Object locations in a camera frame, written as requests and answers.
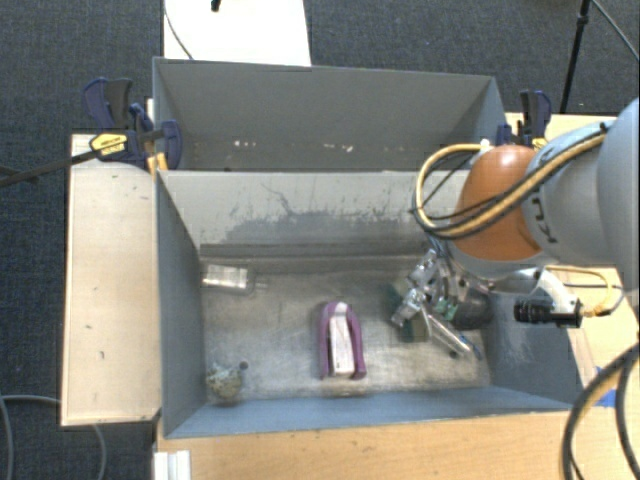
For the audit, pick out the grey metal bin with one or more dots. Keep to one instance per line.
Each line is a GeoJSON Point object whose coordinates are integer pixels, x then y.
{"type": "Point", "coordinates": [280, 208]}

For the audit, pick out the speckled grey-green toy animal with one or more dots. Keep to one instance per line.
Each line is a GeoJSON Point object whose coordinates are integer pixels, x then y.
{"type": "Point", "coordinates": [225, 383]}

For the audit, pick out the clear glass bottle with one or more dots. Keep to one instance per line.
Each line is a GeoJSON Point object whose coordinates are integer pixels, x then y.
{"type": "Point", "coordinates": [226, 278]}

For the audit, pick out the black cylinder on white bracket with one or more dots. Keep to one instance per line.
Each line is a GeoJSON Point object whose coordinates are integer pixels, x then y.
{"type": "Point", "coordinates": [537, 312]}

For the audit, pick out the dark green flat block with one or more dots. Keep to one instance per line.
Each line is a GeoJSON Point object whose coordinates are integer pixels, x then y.
{"type": "Point", "coordinates": [413, 331]}

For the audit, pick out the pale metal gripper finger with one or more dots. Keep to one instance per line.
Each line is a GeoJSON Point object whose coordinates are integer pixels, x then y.
{"type": "Point", "coordinates": [450, 330]}
{"type": "Point", "coordinates": [408, 309]}

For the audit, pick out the pale wood flat board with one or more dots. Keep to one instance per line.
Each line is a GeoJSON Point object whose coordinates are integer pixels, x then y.
{"type": "Point", "coordinates": [112, 288]}

